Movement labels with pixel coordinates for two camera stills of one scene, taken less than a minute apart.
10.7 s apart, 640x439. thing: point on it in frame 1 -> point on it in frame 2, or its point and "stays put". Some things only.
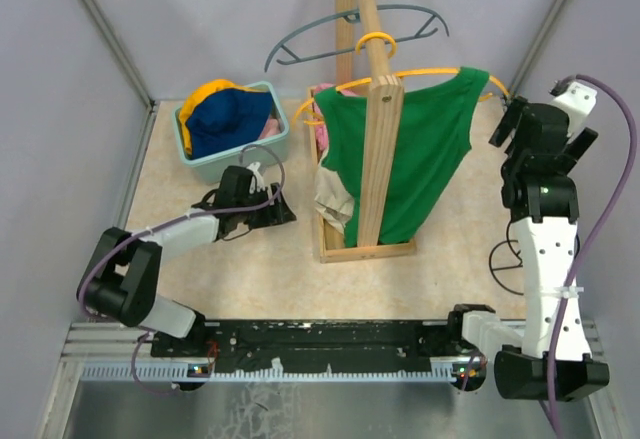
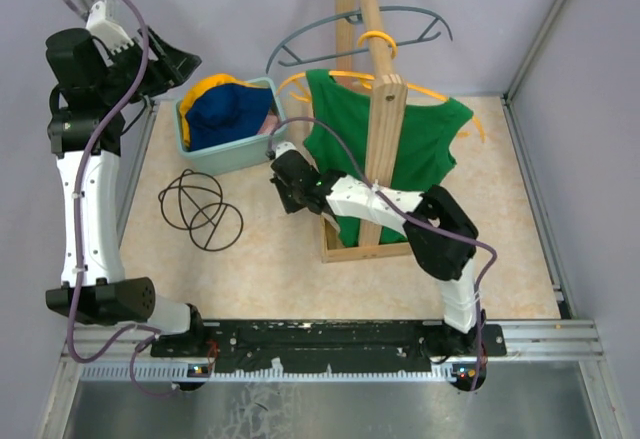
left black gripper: [278, 213] -> [178, 66]
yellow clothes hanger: [392, 46] -> [289, 87]
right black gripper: [508, 122] -> [289, 205]
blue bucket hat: [227, 118] stays put
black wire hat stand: [498, 269] -> [193, 201]
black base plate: [316, 345] stays put
